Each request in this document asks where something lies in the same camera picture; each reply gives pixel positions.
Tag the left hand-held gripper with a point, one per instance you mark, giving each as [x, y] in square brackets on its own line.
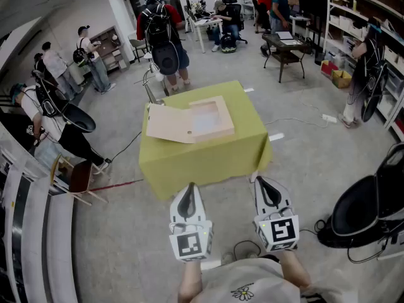
[189, 245]

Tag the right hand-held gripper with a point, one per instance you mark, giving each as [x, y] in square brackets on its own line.
[282, 232]

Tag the beige windowed cardboard box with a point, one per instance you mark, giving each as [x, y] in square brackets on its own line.
[167, 125]

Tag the person's right forearm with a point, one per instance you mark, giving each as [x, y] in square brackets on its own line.
[295, 270]

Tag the person's left forearm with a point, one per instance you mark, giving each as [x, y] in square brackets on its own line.
[189, 282]

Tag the green tablecloth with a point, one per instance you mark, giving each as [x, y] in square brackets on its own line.
[202, 163]

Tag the person's right shoe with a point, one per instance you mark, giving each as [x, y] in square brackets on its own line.
[252, 255]

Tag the person's shoe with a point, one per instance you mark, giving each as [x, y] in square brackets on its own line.
[252, 255]
[226, 258]

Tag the person's left shoe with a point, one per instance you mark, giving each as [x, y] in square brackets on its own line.
[226, 258]

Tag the person's white daisy t-shirt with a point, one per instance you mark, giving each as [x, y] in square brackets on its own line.
[252, 279]

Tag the white power strip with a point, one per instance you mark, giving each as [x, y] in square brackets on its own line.
[329, 118]

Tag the wooden chair with dark seat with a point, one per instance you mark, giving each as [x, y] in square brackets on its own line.
[80, 177]

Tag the silver desk lamp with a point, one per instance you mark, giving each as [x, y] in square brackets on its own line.
[147, 85]

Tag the yellow cardboard box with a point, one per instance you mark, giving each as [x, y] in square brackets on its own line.
[342, 79]

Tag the red cardboard box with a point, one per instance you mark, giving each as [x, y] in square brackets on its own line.
[328, 68]

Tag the dark low table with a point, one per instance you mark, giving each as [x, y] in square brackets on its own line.
[285, 50]

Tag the white curved counter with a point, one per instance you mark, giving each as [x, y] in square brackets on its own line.
[34, 232]

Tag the black backpack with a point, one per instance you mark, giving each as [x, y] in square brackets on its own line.
[228, 44]

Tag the grey chair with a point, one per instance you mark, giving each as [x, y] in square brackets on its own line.
[138, 47]

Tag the wooden shelf cabinet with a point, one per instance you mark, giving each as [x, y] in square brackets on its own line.
[109, 47]

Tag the white desk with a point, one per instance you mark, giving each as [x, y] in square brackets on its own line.
[203, 22]

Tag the black office chair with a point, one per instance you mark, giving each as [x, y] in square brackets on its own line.
[238, 14]

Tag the white shelving unit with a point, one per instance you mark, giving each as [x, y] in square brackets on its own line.
[344, 22]

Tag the black display panel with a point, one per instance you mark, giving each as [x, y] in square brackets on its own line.
[312, 8]

